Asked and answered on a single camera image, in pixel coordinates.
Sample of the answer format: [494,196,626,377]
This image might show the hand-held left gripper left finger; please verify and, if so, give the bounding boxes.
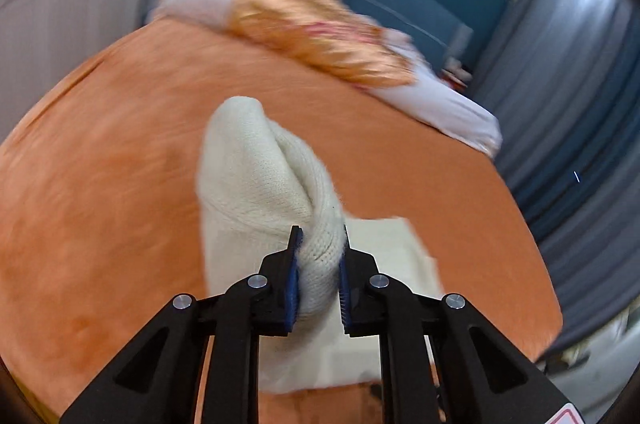
[59,225,304,424]

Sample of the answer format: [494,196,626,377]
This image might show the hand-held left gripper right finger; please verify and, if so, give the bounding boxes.
[338,225,586,424]

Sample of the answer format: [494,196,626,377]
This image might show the cream knit cardigan red buttons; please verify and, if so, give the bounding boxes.
[196,96,443,395]

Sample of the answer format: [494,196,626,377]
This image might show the orange plush blanket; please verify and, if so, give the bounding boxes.
[0,16,563,424]

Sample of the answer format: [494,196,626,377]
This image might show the white pillow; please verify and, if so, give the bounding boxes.
[150,0,503,155]

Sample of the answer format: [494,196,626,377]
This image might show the orange floral satin cloth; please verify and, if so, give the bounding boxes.
[227,0,421,90]

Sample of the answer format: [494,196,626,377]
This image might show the grey curtain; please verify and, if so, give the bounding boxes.
[470,0,640,340]

